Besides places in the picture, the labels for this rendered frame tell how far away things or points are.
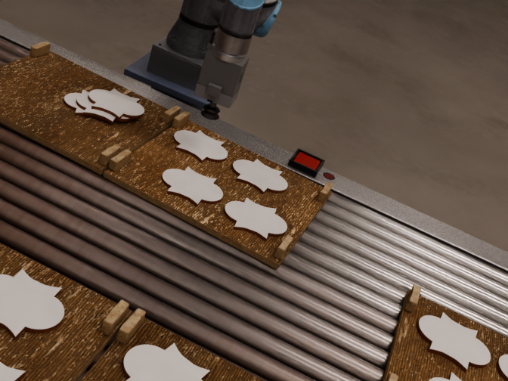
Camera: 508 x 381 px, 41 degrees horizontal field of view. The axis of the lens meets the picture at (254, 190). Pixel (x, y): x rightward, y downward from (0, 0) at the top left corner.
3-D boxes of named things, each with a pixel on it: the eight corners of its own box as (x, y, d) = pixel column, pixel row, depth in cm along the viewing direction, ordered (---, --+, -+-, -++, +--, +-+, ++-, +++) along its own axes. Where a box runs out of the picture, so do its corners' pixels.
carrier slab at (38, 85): (45, 54, 179) (46, 48, 178) (180, 121, 171) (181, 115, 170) (-56, 93, 150) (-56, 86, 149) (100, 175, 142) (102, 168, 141)
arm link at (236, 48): (247, 42, 141) (211, 28, 142) (241, 62, 144) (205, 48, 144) (255, 32, 148) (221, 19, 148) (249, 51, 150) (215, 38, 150)
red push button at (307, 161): (298, 156, 176) (299, 151, 175) (319, 165, 175) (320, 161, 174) (291, 165, 171) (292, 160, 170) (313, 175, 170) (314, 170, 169)
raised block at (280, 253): (283, 243, 139) (287, 232, 138) (291, 246, 139) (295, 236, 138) (272, 256, 134) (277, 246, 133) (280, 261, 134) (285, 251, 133)
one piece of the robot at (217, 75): (203, 39, 141) (184, 107, 149) (243, 55, 140) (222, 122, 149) (217, 26, 149) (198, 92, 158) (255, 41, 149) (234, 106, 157)
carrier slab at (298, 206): (183, 122, 171) (184, 117, 170) (329, 196, 163) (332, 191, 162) (102, 177, 142) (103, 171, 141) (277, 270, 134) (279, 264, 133)
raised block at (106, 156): (113, 153, 147) (115, 142, 146) (120, 156, 147) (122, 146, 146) (97, 163, 142) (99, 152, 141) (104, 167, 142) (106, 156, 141)
